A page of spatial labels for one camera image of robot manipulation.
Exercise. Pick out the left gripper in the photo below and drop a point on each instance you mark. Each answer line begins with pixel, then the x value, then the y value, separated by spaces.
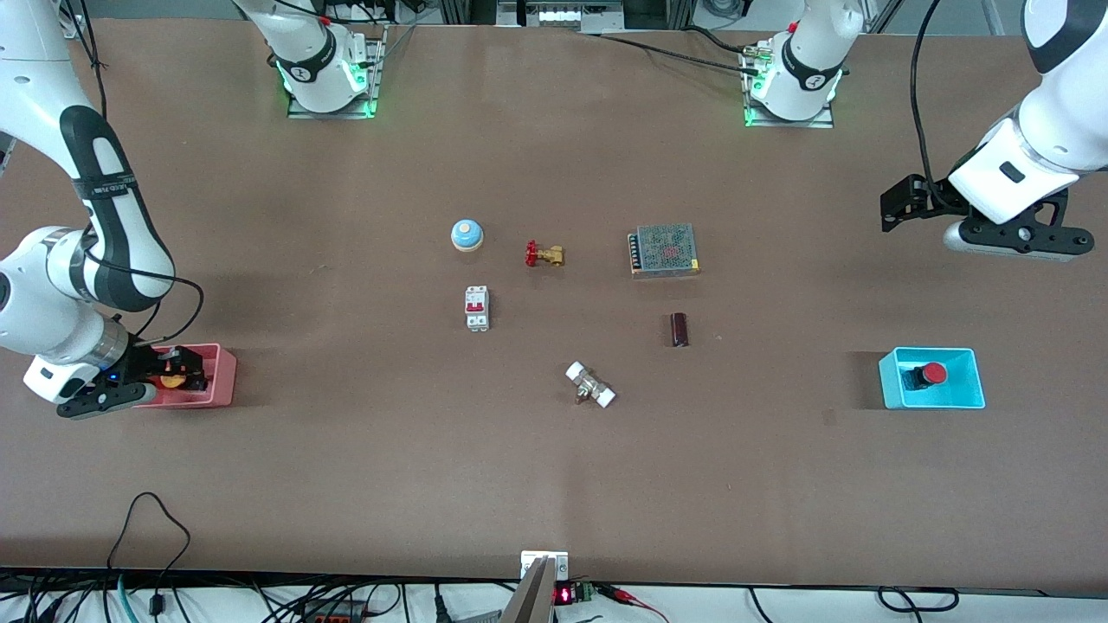
pixel 937 197

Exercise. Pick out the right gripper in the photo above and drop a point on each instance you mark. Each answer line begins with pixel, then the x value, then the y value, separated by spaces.
pixel 141 362

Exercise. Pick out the red push button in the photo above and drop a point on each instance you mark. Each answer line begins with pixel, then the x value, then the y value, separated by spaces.
pixel 933 374

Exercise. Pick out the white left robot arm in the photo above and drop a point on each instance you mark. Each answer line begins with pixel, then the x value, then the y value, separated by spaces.
pixel 1069 112

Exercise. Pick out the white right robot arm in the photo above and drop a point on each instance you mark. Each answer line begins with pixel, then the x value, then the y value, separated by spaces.
pixel 35 86

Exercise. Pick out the pink plastic box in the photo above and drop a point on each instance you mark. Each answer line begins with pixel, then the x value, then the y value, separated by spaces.
pixel 221 376

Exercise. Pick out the blue plastic box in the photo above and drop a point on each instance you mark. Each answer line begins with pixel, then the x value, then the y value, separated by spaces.
pixel 961 389

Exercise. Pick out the metal mesh power supply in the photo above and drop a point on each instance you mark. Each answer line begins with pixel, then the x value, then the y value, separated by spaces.
pixel 665 249

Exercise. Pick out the dark brown cylinder capacitor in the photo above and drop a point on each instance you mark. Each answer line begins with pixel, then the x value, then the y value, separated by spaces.
pixel 680 330

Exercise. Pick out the blue round bell button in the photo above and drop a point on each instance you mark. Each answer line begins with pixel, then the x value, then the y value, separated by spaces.
pixel 467 234

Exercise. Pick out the brass valve red handwheel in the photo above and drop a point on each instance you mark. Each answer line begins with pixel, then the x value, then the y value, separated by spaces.
pixel 545 254

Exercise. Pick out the metal fitting white end caps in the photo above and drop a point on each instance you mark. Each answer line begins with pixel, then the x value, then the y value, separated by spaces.
pixel 590 385

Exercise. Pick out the grey metal bar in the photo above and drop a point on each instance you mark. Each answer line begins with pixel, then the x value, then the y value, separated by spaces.
pixel 530 597

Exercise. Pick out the red digit display module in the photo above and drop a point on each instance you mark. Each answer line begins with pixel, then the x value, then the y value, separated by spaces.
pixel 567 594

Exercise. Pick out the red clip lead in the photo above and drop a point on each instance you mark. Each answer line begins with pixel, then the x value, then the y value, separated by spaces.
pixel 632 599

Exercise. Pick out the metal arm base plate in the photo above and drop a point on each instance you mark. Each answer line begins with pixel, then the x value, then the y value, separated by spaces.
pixel 378 78
pixel 818 124

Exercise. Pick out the white circuit breaker red switch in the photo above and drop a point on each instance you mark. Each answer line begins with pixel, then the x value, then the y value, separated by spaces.
pixel 477 309

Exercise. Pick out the white table edge bracket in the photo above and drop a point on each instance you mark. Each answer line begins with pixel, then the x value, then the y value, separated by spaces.
pixel 558 562

